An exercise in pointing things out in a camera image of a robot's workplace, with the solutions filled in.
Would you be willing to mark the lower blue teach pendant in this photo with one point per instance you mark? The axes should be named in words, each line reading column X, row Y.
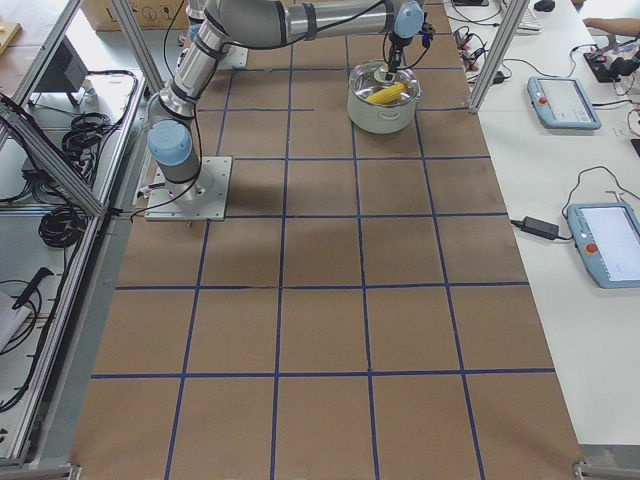
column 606, row 236

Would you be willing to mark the aluminium frame rail left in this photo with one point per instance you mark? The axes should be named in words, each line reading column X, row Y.
column 46, row 156

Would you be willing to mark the pale green steel pot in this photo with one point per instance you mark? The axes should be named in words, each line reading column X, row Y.
column 378, row 119

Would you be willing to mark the cardboard box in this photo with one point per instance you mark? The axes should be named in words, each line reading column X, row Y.
column 150, row 14

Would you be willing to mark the black electronics board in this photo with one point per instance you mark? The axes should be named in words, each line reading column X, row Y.
column 606, row 70

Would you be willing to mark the blue teach pendant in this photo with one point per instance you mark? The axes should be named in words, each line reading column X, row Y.
column 606, row 236
column 562, row 103

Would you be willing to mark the person forearm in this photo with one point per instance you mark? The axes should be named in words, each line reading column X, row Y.
column 618, row 26

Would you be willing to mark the black power adapter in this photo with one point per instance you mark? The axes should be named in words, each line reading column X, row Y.
column 540, row 228

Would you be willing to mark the brown paper table mat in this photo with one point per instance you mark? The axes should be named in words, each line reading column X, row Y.
column 362, row 312

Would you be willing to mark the yellow corn cob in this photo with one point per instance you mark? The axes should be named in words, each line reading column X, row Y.
column 387, row 95

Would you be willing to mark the aluminium frame post right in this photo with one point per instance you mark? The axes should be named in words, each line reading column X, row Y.
column 498, row 48

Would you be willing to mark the black monitor on stand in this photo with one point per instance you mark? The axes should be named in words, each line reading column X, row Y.
column 65, row 73

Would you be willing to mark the black computer mouse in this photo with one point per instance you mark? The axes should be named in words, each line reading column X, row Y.
column 545, row 6

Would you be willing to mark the upper blue teach pendant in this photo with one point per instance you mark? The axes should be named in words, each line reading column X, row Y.
column 562, row 103

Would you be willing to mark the glass pot lid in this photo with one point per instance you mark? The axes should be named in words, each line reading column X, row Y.
column 367, row 78

